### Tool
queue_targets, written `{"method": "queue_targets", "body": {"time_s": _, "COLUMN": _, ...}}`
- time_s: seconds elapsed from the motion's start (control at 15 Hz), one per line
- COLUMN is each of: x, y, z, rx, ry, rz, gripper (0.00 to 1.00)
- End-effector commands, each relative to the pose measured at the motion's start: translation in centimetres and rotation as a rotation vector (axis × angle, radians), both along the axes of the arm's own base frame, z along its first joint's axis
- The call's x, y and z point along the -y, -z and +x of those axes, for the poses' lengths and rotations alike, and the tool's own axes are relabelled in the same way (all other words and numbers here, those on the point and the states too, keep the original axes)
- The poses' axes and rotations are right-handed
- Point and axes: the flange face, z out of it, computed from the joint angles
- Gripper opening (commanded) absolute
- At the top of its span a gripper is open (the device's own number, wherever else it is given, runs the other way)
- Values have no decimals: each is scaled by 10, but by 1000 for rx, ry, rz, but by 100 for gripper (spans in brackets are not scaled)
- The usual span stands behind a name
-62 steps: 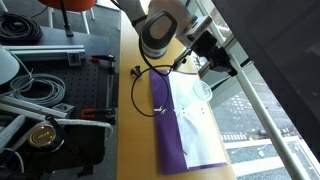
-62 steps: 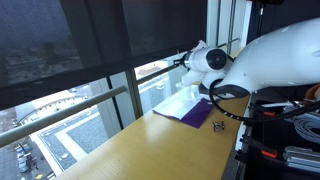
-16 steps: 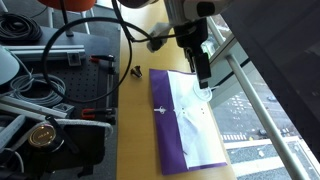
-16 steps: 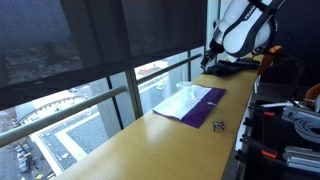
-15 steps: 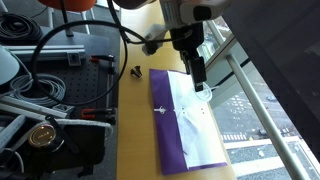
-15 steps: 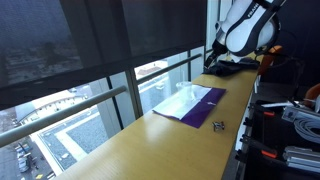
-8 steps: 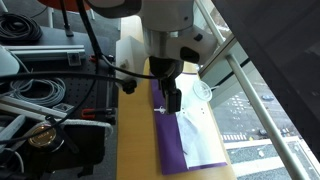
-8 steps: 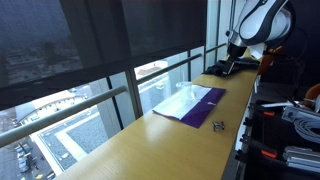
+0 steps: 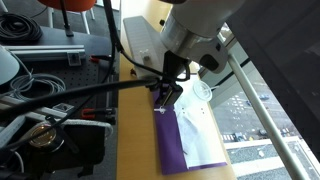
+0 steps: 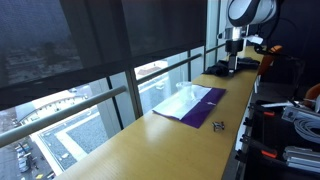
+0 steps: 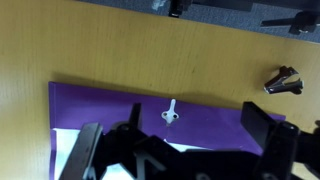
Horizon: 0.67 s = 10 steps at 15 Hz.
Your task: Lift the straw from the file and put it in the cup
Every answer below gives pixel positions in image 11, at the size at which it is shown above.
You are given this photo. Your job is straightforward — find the white paper sheet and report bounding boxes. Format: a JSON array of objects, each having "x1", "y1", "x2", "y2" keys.
[{"x1": 53, "y1": 128, "x2": 214, "y2": 180}]

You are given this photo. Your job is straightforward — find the black staple remover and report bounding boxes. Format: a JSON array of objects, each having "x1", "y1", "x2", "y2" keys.
[{"x1": 263, "y1": 65, "x2": 305, "y2": 96}]

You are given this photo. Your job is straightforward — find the white file fastener clip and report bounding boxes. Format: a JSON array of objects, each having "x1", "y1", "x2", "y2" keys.
[{"x1": 161, "y1": 98, "x2": 180, "y2": 126}]

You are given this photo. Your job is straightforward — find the purple file folder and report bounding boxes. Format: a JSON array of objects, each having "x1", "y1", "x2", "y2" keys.
[{"x1": 48, "y1": 80, "x2": 287, "y2": 180}]

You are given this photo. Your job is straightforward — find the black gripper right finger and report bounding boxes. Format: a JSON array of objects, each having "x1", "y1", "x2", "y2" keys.
[{"x1": 240, "y1": 101, "x2": 320, "y2": 180}]

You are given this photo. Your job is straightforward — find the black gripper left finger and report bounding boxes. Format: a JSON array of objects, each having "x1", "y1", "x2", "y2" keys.
[{"x1": 58, "y1": 102, "x2": 214, "y2": 180}]

